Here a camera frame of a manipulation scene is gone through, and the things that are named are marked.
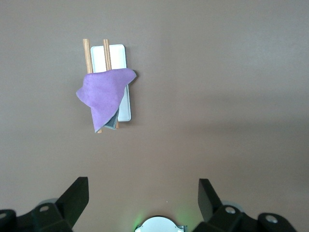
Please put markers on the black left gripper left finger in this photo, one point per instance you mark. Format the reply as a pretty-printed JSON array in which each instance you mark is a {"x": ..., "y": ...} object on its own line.
[{"x": 72, "y": 200}]

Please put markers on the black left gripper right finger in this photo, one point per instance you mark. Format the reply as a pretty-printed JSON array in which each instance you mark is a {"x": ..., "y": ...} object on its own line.
[{"x": 210, "y": 203}]

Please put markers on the brown table cover mat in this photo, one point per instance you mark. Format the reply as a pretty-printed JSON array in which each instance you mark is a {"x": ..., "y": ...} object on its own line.
[{"x": 217, "y": 96}]

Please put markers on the white rack with wooden bars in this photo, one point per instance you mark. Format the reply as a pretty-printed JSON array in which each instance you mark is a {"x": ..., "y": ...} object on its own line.
[{"x": 117, "y": 58}]

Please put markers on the purple towel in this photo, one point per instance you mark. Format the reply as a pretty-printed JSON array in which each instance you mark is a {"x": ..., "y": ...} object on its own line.
[{"x": 103, "y": 96}]

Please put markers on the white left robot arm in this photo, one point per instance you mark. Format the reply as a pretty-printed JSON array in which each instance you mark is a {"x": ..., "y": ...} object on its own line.
[{"x": 159, "y": 224}]

